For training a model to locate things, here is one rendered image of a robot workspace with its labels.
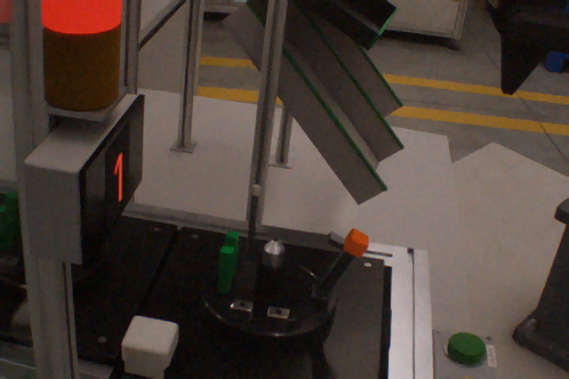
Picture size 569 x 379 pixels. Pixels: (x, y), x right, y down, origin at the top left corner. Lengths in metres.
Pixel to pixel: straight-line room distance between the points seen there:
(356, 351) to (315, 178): 0.56
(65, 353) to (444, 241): 0.69
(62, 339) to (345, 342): 0.29
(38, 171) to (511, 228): 0.91
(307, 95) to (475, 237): 0.41
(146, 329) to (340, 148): 0.34
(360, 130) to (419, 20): 3.88
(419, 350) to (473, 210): 0.52
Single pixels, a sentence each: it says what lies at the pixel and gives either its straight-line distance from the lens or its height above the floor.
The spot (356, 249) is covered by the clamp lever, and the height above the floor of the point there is 1.06.
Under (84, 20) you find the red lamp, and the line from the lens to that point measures 0.45.
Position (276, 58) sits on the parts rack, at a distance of 0.86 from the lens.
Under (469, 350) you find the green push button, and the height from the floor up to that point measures 0.97.
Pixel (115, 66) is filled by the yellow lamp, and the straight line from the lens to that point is 0.48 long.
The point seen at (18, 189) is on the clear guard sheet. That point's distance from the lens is 0.50.
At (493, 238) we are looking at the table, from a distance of 1.20.
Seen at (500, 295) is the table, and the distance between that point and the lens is 1.07.
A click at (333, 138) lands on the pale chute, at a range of 0.91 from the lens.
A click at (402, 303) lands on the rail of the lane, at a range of 0.84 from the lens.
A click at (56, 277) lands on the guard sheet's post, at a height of 1.12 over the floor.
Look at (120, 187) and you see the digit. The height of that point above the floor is 1.19.
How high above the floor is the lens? 1.46
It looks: 30 degrees down
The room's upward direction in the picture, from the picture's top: 7 degrees clockwise
